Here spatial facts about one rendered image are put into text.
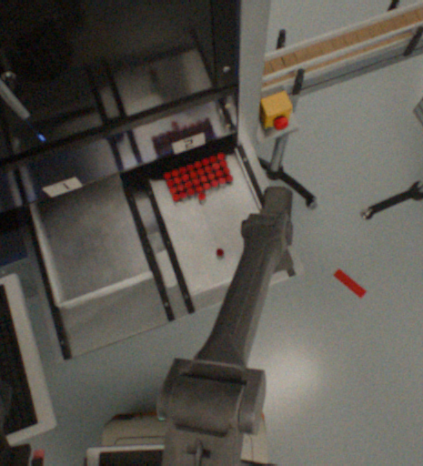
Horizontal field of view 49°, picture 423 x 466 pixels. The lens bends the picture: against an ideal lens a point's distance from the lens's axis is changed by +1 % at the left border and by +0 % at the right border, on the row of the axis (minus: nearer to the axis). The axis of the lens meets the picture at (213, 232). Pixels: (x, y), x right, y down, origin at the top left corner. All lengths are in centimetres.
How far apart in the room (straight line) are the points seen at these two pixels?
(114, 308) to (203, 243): 30
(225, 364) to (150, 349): 162
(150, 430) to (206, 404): 138
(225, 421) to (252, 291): 20
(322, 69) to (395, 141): 110
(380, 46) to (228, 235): 71
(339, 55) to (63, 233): 93
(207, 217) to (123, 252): 25
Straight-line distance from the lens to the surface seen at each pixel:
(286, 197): 90
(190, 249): 128
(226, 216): 130
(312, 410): 216
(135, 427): 190
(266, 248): 73
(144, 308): 127
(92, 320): 130
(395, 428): 225
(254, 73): 107
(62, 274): 134
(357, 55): 150
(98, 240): 133
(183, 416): 53
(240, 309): 61
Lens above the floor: 212
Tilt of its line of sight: 75 degrees down
